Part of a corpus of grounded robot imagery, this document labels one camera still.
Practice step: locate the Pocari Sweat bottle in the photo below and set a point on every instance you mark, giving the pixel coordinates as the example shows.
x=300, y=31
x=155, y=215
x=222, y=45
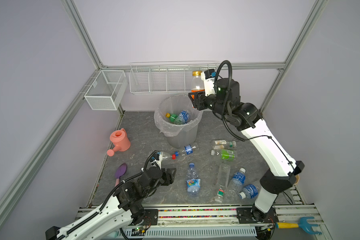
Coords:
x=182, y=118

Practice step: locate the orange NFC juice bottle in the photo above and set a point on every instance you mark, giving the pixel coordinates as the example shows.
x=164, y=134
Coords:
x=197, y=84

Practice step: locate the grey mesh waste bin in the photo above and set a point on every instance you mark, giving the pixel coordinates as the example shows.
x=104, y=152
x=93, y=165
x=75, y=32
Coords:
x=183, y=138

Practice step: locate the pink watering can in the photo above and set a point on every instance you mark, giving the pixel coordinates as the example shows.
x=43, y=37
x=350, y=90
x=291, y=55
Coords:
x=120, y=141

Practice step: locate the long white wire shelf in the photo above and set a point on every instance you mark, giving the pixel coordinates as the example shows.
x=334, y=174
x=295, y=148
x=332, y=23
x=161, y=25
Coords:
x=165, y=77

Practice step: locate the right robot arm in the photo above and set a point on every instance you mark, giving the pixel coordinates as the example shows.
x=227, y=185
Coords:
x=245, y=122

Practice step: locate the bird label tea bottle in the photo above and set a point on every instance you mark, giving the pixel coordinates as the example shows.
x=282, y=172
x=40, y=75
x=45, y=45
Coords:
x=224, y=144

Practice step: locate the small crushed blue bottle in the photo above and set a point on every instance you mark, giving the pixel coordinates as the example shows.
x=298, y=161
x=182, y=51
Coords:
x=186, y=150

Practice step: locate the purple spoon pink handle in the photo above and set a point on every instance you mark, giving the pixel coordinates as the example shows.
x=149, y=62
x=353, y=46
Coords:
x=120, y=172

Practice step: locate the lime green label bottle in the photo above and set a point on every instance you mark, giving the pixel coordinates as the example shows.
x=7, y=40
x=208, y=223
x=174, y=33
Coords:
x=224, y=154

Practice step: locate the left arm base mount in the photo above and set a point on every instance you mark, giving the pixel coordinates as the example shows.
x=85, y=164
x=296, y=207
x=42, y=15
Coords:
x=149, y=218

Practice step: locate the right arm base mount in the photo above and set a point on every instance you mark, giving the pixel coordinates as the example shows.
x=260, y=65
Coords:
x=248, y=215

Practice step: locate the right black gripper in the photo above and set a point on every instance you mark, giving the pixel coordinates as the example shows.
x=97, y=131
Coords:
x=201, y=103

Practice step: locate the red label clear bottle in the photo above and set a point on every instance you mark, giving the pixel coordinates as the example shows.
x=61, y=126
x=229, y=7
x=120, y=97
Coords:
x=167, y=156

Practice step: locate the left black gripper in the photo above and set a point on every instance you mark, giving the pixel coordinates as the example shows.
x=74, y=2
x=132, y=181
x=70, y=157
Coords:
x=168, y=178

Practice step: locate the green Sprite bottle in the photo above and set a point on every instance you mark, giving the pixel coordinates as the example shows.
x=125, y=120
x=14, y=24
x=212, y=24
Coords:
x=171, y=117

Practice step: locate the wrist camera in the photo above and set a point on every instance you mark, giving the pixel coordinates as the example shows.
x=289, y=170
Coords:
x=156, y=160
x=208, y=77

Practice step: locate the tall clear bottle green-red cap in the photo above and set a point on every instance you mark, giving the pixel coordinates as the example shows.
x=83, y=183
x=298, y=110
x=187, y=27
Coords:
x=222, y=182

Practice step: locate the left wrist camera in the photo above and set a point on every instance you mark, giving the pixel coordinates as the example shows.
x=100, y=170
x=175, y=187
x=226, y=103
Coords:
x=156, y=160

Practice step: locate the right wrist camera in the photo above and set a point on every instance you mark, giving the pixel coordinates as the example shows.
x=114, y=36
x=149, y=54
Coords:
x=208, y=77

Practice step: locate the blue label bottle right front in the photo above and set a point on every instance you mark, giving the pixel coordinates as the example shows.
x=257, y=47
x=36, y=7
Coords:
x=249, y=191

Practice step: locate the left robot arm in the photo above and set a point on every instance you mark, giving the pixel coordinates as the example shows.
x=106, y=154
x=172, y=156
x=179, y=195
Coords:
x=121, y=207

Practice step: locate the small white mesh basket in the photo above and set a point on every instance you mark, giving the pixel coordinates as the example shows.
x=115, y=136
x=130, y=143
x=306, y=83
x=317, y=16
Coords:
x=107, y=90

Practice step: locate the blue cartoon label water bottle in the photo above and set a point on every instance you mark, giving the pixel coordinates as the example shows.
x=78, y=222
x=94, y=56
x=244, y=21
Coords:
x=193, y=181

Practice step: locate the blue yellow toy rake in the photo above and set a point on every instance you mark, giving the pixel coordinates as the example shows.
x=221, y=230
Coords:
x=302, y=224

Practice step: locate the clear plastic bin liner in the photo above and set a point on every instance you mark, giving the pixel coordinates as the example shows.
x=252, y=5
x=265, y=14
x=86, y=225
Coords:
x=175, y=104

